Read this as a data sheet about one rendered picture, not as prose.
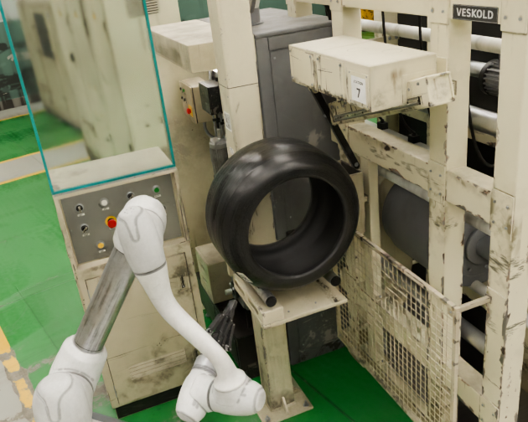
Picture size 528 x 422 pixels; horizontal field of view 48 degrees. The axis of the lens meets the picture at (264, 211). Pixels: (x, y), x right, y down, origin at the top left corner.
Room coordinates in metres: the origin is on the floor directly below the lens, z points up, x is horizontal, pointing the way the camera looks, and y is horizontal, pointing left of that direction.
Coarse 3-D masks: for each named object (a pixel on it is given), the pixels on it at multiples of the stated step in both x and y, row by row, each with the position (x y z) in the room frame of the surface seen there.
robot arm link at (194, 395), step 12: (192, 372) 1.54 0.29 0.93; (204, 372) 1.53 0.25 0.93; (192, 384) 1.48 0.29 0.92; (204, 384) 1.47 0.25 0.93; (180, 396) 1.46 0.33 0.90; (192, 396) 1.45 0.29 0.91; (204, 396) 1.44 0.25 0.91; (180, 408) 1.43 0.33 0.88; (192, 408) 1.42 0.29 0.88; (204, 408) 1.43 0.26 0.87; (192, 420) 1.41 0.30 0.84
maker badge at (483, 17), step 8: (456, 8) 1.89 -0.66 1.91; (464, 8) 1.85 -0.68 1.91; (472, 8) 1.82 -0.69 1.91; (480, 8) 1.79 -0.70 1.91; (488, 8) 1.76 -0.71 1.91; (496, 8) 1.72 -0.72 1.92; (456, 16) 1.89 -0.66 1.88; (464, 16) 1.85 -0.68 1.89; (472, 16) 1.82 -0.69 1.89; (480, 16) 1.79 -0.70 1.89; (488, 16) 1.76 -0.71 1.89; (496, 16) 1.72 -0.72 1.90
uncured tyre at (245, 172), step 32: (256, 160) 2.01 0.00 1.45; (288, 160) 1.99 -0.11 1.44; (320, 160) 2.03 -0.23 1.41; (224, 192) 1.99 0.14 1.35; (256, 192) 1.93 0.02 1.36; (320, 192) 2.30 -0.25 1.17; (352, 192) 2.05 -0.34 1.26; (224, 224) 1.92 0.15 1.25; (320, 224) 2.28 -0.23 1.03; (352, 224) 2.05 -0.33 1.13; (224, 256) 1.94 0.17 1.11; (256, 256) 2.20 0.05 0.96; (288, 256) 2.22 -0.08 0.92; (320, 256) 2.14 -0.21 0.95; (288, 288) 1.97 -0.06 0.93
